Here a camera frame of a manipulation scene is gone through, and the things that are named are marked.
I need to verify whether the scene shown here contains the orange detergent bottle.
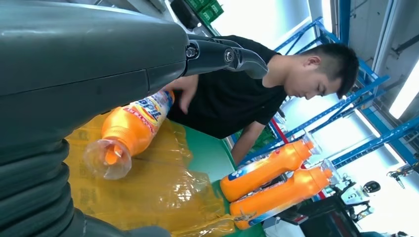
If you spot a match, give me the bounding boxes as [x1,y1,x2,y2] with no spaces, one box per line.
[229,159,342,231]
[219,130,323,203]
[83,90,175,181]

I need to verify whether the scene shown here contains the person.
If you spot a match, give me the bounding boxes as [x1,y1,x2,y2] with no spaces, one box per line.
[163,35,360,166]

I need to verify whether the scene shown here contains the green plastic crates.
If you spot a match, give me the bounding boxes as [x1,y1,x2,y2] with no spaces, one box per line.
[184,0,225,24]

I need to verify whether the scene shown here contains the red pole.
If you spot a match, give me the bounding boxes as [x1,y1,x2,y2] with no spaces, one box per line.
[269,117,292,145]

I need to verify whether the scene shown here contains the yellow plastic sheet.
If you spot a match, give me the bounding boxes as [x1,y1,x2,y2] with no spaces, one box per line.
[64,113,237,237]

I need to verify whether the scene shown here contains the black carrying case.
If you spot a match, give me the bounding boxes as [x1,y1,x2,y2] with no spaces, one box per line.
[278,193,361,237]

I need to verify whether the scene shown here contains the blue metal rack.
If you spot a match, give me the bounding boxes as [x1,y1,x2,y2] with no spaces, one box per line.
[239,0,419,171]

